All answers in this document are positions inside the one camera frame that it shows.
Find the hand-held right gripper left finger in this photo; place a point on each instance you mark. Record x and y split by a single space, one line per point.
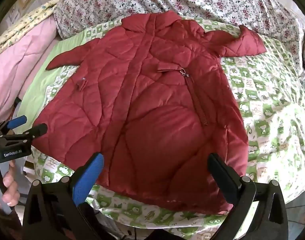
91 177

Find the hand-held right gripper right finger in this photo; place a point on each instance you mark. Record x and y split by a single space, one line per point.
223 173

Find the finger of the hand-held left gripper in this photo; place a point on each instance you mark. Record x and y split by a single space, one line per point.
18 120
38 130

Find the red quilted jacket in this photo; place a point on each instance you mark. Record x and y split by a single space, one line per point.
142 105

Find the person's left hand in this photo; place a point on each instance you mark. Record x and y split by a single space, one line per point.
11 185

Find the pink quilt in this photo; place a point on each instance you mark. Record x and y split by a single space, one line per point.
17 62

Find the green checked bed sheet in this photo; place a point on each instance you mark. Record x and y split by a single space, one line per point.
267 100

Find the yellow floral blanket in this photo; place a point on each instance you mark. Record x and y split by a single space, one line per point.
25 22

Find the floral print quilt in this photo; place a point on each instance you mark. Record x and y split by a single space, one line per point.
192 0

